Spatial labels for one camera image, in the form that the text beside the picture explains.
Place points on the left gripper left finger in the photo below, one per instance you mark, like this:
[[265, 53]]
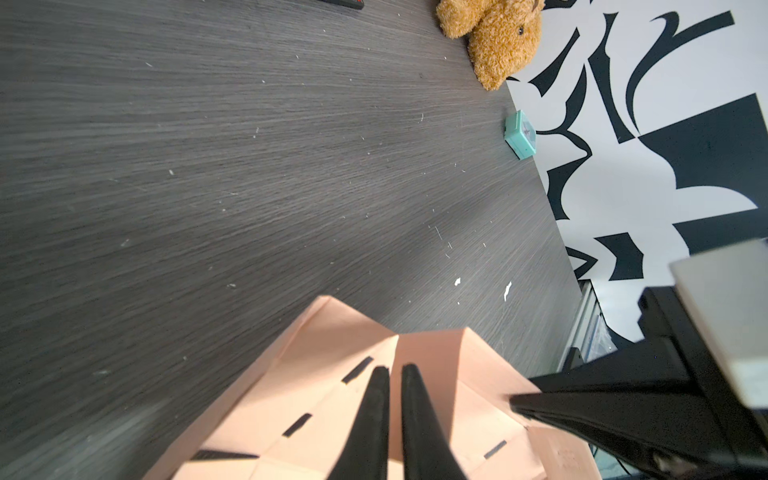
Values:
[[365, 454]]

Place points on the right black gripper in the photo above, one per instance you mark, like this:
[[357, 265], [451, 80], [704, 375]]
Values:
[[663, 405]]

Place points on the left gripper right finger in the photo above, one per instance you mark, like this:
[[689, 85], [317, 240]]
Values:
[[426, 452]]

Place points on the peach paper box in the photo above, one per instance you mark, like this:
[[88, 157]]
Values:
[[289, 414]]

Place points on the pink paper box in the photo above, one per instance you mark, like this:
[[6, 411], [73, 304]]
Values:
[[352, 4]]

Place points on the small green alarm clock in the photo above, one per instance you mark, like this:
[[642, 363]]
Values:
[[520, 135]]

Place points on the brown teddy bear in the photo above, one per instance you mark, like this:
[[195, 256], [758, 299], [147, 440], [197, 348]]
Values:
[[504, 35]]

